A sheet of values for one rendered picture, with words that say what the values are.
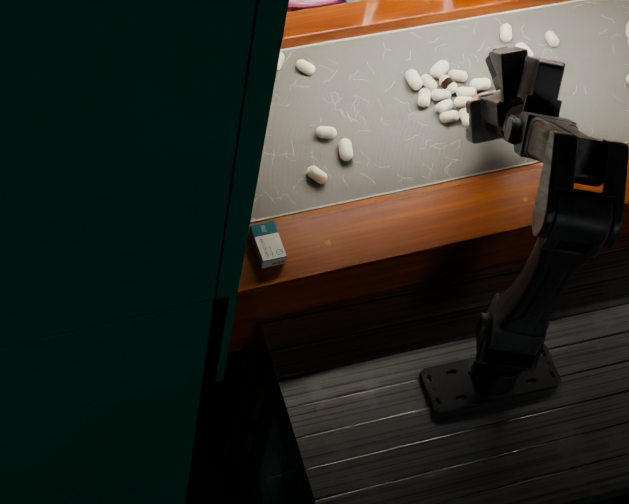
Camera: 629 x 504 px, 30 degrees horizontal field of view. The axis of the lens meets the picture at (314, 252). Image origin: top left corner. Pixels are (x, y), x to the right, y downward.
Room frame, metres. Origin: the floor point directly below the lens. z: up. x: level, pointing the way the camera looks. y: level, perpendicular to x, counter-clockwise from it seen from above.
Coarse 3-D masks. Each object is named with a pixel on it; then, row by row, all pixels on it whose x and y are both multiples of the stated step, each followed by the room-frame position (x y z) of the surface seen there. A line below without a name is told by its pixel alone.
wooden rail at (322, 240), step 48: (432, 192) 1.03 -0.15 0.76; (480, 192) 1.05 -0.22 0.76; (528, 192) 1.08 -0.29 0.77; (288, 240) 0.88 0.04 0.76; (336, 240) 0.91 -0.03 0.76; (384, 240) 0.93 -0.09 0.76; (432, 240) 0.95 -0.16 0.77; (480, 240) 0.97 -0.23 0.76; (528, 240) 1.02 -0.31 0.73; (240, 288) 0.79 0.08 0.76; (288, 288) 0.82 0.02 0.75; (336, 288) 0.86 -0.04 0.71; (384, 288) 0.90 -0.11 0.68; (240, 336) 0.79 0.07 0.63
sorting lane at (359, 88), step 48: (576, 0) 1.52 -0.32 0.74; (624, 0) 1.56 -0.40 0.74; (288, 48) 1.25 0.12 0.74; (336, 48) 1.28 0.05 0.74; (384, 48) 1.30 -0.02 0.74; (432, 48) 1.33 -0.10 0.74; (480, 48) 1.36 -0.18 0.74; (576, 48) 1.41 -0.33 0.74; (624, 48) 1.44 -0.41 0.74; (288, 96) 1.15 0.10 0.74; (336, 96) 1.18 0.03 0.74; (384, 96) 1.21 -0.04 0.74; (576, 96) 1.31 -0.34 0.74; (624, 96) 1.34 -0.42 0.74; (288, 144) 1.07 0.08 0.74; (336, 144) 1.09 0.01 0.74; (384, 144) 1.11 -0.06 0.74; (432, 144) 1.14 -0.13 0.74; (480, 144) 1.16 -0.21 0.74; (288, 192) 0.98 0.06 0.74; (336, 192) 1.00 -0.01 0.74; (384, 192) 1.03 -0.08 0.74
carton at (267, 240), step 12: (252, 228) 0.87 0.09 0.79; (264, 228) 0.88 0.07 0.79; (276, 228) 0.89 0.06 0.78; (252, 240) 0.86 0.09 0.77; (264, 240) 0.86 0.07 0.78; (276, 240) 0.87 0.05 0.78; (264, 252) 0.84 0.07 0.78; (276, 252) 0.85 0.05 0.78; (264, 264) 0.83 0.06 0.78; (276, 264) 0.84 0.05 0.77
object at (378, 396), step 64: (320, 320) 0.83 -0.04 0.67; (384, 320) 0.85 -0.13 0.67; (448, 320) 0.88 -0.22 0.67; (576, 320) 0.94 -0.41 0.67; (320, 384) 0.73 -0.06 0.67; (384, 384) 0.75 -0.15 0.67; (576, 384) 0.84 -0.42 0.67; (320, 448) 0.63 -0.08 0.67; (384, 448) 0.66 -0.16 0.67; (448, 448) 0.68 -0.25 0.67; (512, 448) 0.71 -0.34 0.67; (576, 448) 0.74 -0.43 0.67
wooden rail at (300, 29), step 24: (360, 0) 1.37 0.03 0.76; (384, 0) 1.38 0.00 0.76; (408, 0) 1.39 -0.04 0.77; (432, 0) 1.41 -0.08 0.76; (456, 0) 1.42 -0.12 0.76; (480, 0) 1.44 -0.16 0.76; (504, 0) 1.45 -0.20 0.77; (528, 0) 1.47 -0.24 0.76; (552, 0) 1.50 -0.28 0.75; (288, 24) 1.28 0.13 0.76; (312, 24) 1.29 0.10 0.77; (336, 24) 1.30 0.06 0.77; (360, 24) 1.32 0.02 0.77; (384, 24) 1.33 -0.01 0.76; (408, 24) 1.36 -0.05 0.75
